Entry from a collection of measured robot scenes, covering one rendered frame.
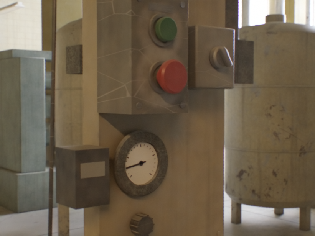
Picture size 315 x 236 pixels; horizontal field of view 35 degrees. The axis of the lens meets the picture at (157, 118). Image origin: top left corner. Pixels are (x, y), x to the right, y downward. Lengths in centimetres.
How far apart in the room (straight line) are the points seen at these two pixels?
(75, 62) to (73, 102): 321
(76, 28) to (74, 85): 44
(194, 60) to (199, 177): 19
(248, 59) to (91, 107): 34
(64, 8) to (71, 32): 423
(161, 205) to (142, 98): 19
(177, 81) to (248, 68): 32
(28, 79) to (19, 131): 69
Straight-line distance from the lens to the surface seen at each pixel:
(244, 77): 89
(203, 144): 77
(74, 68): 76
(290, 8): 1238
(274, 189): 557
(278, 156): 552
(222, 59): 68
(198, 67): 67
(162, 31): 60
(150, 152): 69
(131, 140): 66
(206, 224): 79
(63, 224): 440
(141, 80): 59
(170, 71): 59
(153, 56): 61
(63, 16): 820
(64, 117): 407
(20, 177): 666
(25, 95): 666
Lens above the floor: 149
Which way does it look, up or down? 2 degrees down
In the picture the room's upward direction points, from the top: straight up
